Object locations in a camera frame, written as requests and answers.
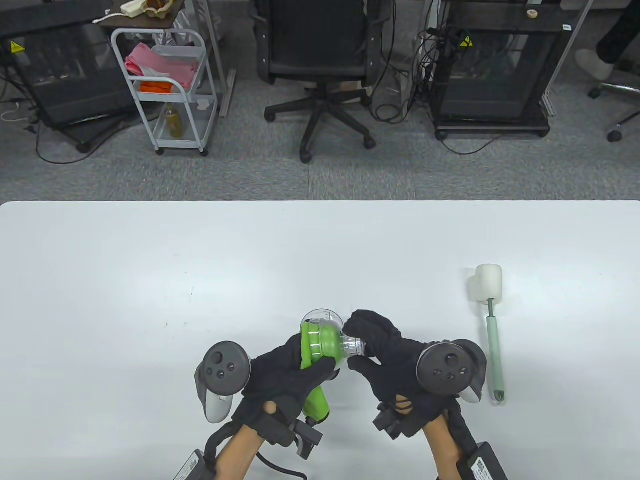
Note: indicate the person's right hand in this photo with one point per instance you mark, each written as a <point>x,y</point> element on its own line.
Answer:
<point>390,360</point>

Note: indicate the person's left hand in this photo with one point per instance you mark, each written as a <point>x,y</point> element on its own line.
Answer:
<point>275,380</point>

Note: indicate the clear domed shaker lid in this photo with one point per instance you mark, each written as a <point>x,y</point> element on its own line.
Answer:
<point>352,345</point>

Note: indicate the green microfiber cloth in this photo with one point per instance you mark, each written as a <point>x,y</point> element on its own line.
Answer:
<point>315,405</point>

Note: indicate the clear plastic shaker cup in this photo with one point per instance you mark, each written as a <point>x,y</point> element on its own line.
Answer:
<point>322,316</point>

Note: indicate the white sponge cup brush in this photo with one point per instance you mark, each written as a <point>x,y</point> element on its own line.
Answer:
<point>487,282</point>

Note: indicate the person's left forearm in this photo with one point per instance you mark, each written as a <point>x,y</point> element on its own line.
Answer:
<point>237,450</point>

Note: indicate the person's right forearm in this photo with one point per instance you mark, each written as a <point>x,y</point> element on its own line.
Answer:
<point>442,445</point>

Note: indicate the grey left hand controller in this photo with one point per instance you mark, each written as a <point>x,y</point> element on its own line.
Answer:
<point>225,365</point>

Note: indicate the grey hand controller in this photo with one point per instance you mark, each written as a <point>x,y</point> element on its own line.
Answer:
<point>445,367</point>
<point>225,365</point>

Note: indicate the grey right hand controller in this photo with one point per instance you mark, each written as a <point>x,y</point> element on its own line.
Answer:
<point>445,367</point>

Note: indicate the black left wrist sensor box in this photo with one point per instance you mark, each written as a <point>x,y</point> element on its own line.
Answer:
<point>192,467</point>

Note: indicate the black wrist sensor box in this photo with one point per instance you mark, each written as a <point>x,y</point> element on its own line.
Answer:
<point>192,467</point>
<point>482,467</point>

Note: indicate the black right wrist sensor box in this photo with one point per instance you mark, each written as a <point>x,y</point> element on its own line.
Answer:
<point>482,467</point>

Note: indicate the white rolling cart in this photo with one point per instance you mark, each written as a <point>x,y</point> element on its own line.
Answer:
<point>192,130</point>

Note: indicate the bottle with yellow liquid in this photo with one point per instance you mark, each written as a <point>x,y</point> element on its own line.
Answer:
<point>174,125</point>

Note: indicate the black mesh equipment cabinet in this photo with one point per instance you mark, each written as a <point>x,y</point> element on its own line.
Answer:
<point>65,75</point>
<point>495,65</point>

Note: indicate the orange folded item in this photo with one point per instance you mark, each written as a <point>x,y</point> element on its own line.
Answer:
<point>157,86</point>

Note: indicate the black office chair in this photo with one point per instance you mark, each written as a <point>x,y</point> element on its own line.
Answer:
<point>620,89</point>
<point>320,45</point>

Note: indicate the pink folded cloth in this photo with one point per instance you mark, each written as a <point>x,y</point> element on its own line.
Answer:
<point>160,65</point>

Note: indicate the brown side table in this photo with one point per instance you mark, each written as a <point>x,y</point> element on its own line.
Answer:
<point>150,22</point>

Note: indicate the white power strip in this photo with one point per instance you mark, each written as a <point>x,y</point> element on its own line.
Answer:
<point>132,7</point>

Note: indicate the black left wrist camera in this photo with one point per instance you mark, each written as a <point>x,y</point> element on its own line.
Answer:
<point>305,437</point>

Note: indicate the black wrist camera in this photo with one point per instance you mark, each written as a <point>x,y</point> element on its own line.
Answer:
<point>305,437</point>
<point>387,425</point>

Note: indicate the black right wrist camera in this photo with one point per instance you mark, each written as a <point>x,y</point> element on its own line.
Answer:
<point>387,425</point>

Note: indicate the aluminium frame post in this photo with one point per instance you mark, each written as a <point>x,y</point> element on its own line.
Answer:
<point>566,50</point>
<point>229,95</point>

